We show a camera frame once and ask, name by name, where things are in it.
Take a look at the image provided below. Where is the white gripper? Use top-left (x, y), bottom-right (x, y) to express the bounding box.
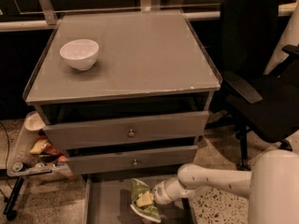
top-left (136, 179), bottom-right (178, 207)

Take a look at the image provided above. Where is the green jalapeno chip bag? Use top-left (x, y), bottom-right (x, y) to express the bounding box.
top-left (130, 178), bottom-right (161, 223)

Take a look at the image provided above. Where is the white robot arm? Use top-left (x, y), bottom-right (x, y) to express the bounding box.
top-left (131, 0), bottom-right (299, 224)

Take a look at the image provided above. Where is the grey open bottom drawer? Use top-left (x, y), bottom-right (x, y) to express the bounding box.
top-left (82, 170), bottom-right (197, 224)

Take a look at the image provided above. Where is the grey middle drawer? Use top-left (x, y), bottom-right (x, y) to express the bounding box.
top-left (67, 146), bottom-right (197, 175)

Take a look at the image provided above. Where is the grey top drawer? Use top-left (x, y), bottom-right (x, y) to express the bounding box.
top-left (43, 111), bottom-right (208, 149)

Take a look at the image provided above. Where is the grey drawer cabinet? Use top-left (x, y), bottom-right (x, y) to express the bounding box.
top-left (22, 9), bottom-right (224, 224)

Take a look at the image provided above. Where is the red snack bag in bin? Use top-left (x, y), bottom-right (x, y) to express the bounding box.
top-left (43, 143), bottom-right (63, 156)

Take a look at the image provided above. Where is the yellow snack bag in bin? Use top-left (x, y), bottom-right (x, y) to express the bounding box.
top-left (30, 139), bottom-right (49, 155)

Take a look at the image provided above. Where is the clear plastic storage bin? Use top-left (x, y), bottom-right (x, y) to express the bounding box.
top-left (7, 123), bottom-right (74, 182)

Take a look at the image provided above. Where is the soda can in bin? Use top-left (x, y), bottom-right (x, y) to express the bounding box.
top-left (12, 161), bottom-right (27, 173)

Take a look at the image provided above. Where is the black stand leg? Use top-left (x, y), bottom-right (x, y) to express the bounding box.
top-left (3, 177), bottom-right (24, 221)

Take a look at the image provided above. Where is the white bowl in bin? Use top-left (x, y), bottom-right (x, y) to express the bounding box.
top-left (24, 112), bottom-right (46, 132)

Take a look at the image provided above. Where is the black office chair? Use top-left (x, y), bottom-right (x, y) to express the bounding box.
top-left (210, 0), bottom-right (299, 171)

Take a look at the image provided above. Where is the white ceramic bowl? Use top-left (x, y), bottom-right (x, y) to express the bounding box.
top-left (60, 39), bottom-right (99, 71)

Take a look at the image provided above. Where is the metal rail with brackets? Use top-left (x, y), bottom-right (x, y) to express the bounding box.
top-left (0, 0), bottom-right (299, 33)

